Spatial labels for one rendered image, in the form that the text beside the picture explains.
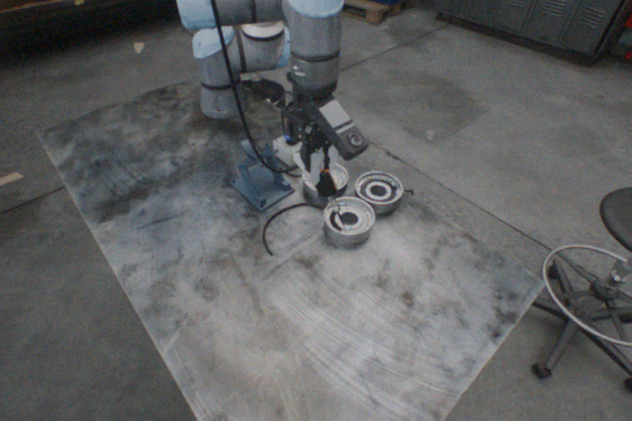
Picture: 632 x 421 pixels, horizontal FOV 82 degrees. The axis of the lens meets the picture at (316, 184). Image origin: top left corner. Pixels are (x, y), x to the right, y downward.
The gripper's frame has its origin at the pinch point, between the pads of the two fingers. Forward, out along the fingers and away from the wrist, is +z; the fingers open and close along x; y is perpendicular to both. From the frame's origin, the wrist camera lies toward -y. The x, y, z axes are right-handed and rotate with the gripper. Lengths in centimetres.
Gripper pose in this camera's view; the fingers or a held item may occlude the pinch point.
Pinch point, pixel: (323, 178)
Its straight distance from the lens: 70.5
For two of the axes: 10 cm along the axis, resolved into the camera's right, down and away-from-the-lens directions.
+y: -6.8, -5.0, 5.3
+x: -7.3, 4.6, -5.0
